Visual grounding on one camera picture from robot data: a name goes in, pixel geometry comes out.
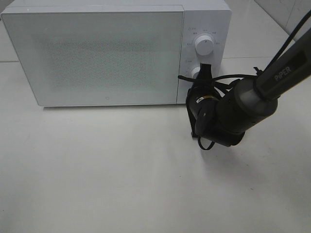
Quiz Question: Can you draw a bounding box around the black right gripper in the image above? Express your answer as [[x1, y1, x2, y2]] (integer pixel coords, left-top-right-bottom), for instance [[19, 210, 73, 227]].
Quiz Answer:
[[186, 63, 219, 138]]

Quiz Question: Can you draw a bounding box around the white timer knob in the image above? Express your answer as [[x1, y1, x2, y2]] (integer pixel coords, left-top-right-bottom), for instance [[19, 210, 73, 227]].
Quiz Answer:
[[190, 67, 200, 79]]

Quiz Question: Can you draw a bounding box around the white microwave door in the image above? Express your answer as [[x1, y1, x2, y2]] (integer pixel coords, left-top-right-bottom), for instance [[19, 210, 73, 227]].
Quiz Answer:
[[2, 12, 183, 107]]

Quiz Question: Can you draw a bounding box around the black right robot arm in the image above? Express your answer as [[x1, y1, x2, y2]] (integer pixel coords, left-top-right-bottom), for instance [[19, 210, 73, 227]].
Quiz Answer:
[[179, 31, 311, 150]]

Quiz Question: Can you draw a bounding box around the upper white power knob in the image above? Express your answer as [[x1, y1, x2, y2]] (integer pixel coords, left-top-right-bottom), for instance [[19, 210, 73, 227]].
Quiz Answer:
[[194, 34, 215, 56]]

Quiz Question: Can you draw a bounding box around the white microwave oven body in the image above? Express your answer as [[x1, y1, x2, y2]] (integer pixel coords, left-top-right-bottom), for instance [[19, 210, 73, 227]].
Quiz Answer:
[[0, 0, 232, 107]]

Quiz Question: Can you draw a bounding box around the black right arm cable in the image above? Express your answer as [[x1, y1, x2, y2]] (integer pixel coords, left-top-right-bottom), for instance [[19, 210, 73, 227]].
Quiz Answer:
[[177, 9, 311, 150]]

